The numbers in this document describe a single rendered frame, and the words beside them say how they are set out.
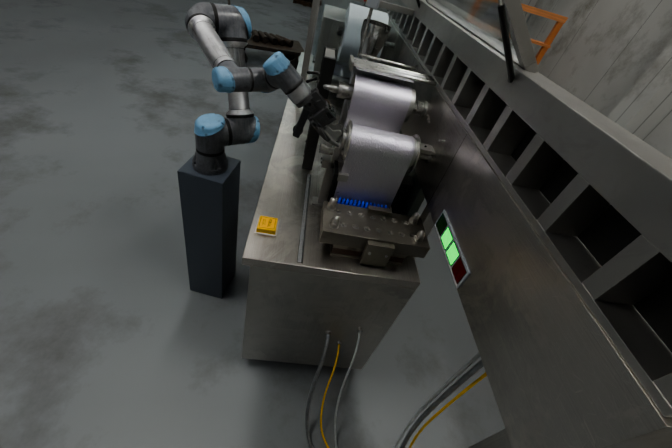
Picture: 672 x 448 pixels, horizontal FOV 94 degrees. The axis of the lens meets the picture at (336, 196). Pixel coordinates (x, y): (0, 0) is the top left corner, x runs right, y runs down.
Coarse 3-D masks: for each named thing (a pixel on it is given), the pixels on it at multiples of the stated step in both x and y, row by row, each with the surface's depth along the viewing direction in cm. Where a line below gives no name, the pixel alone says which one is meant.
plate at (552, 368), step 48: (432, 96) 127; (432, 144) 119; (432, 192) 112; (480, 192) 84; (480, 240) 80; (528, 240) 65; (480, 288) 77; (528, 288) 63; (480, 336) 74; (528, 336) 61; (576, 336) 51; (528, 384) 59; (576, 384) 50; (624, 384) 43; (528, 432) 57; (576, 432) 49; (624, 432) 42
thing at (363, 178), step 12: (348, 168) 115; (360, 168) 115; (372, 168) 115; (384, 168) 115; (348, 180) 118; (360, 180) 118; (372, 180) 118; (384, 180) 118; (396, 180) 118; (336, 192) 122; (348, 192) 122; (360, 192) 122; (372, 192) 122; (384, 192) 122; (396, 192) 122; (372, 204) 126; (384, 204) 126
